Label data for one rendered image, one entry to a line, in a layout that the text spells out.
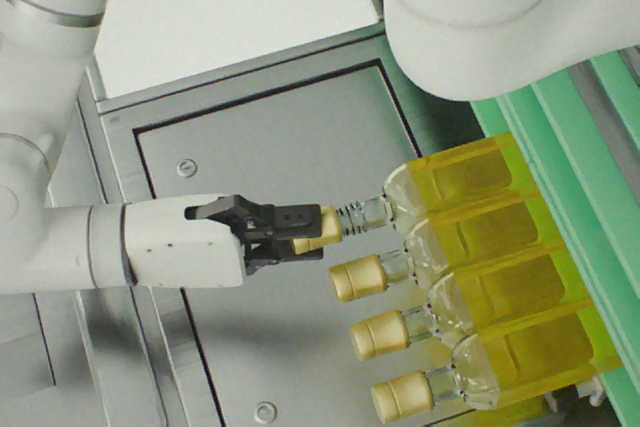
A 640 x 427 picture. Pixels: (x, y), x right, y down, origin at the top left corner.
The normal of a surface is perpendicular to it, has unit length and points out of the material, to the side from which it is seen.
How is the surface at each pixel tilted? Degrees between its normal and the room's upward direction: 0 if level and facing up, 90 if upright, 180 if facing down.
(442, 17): 53
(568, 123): 90
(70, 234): 87
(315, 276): 91
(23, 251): 92
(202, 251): 74
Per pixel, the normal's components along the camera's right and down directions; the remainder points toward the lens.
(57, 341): -0.03, -0.50
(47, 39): 0.18, 0.51
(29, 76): -0.13, 0.69
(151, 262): -0.02, 0.83
